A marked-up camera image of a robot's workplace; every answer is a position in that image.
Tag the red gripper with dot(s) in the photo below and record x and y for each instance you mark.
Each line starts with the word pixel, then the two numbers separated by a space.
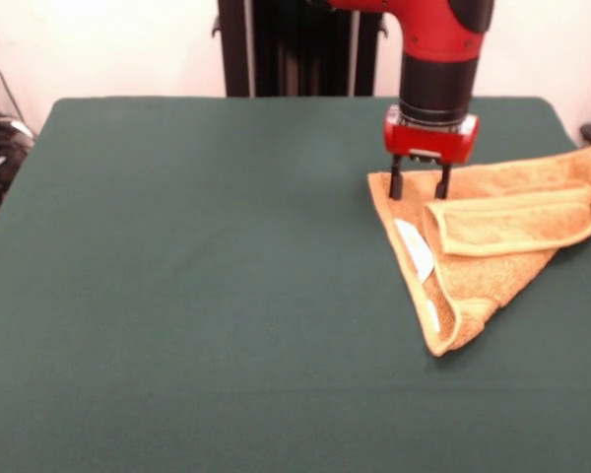
pixel 423 143

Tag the orange terry towel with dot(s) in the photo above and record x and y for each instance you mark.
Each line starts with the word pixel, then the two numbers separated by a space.
pixel 497 281

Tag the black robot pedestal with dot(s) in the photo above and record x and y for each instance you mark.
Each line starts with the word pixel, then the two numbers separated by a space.
pixel 285 49

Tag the dark green table cloth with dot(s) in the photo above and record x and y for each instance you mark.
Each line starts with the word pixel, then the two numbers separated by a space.
pixel 128 295

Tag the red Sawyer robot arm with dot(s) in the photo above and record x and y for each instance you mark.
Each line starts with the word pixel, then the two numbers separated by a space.
pixel 438 29

